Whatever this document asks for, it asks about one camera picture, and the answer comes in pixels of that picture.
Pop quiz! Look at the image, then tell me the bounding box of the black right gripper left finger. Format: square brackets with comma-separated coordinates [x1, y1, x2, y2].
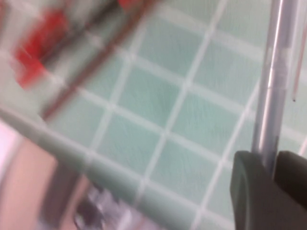
[229, 150, 307, 230]

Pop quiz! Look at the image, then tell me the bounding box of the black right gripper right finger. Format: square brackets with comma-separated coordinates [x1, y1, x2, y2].
[273, 150, 307, 212]

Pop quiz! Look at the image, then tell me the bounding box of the grey translucent pen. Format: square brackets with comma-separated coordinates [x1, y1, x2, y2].
[250, 0, 307, 179]

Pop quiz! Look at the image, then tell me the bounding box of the red gel pen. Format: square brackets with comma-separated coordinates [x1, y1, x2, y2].
[13, 8, 70, 72]

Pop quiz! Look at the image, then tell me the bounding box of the green checkered tablecloth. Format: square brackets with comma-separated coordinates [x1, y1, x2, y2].
[0, 0, 307, 230]

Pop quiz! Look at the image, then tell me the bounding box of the red black striped pencil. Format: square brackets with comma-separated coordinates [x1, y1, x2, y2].
[42, 0, 156, 120]

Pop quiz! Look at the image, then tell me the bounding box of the white AgileX brochure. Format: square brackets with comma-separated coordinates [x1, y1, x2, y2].
[0, 119, 149, 230]

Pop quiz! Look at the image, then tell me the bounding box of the black marker with red cap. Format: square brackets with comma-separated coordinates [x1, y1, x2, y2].
[16, 0, 149, 89]

